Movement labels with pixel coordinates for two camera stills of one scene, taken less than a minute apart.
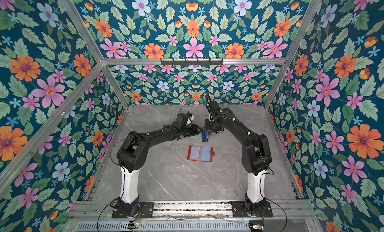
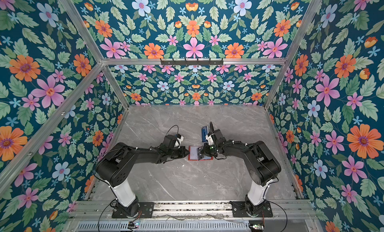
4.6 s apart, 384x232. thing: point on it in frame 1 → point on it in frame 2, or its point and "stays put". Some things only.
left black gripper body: x=189 y=131 → x=178 y=153
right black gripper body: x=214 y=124 → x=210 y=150
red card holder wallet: x=200 y=153 stays put
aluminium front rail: x=188 y=211 stays put
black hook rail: x=192 y=62 stays put
